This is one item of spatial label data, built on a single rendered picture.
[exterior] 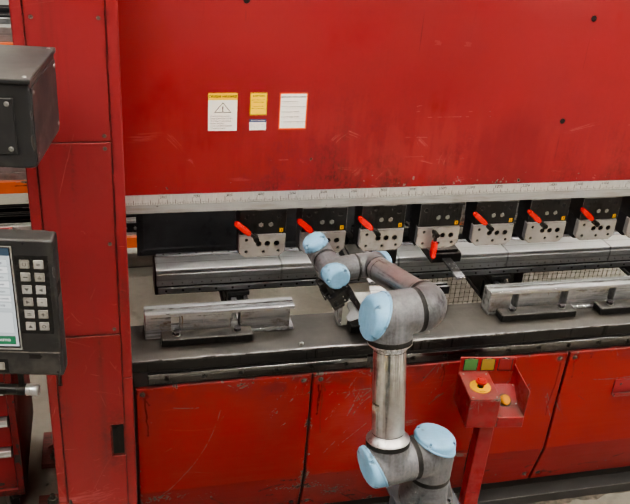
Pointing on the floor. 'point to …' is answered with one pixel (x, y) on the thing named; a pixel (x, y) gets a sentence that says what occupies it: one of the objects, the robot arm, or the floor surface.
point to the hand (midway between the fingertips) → (356, 310)
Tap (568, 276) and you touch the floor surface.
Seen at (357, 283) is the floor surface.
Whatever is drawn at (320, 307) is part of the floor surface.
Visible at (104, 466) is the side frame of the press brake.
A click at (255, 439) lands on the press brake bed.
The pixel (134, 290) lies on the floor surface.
